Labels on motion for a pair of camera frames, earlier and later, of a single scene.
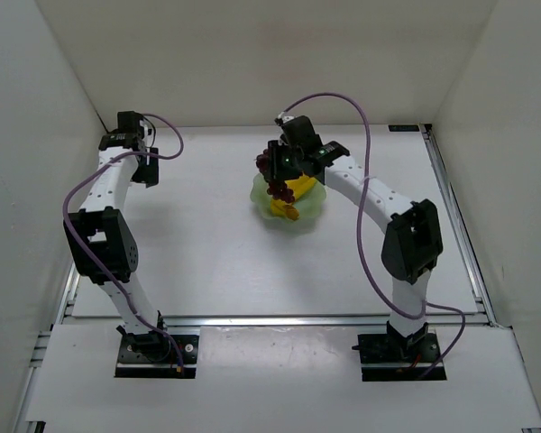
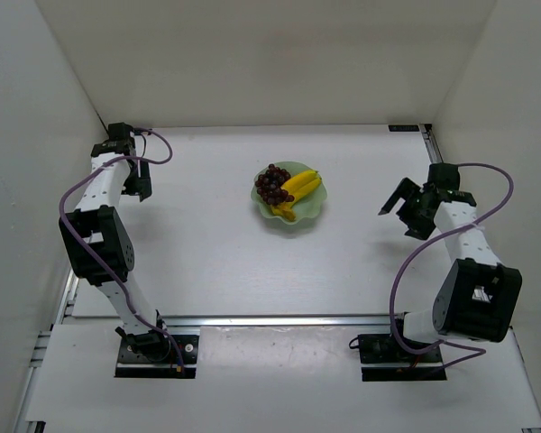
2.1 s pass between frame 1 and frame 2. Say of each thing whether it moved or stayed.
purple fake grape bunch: moved
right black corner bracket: stayed
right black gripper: moved
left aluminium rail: stayed
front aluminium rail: stayed
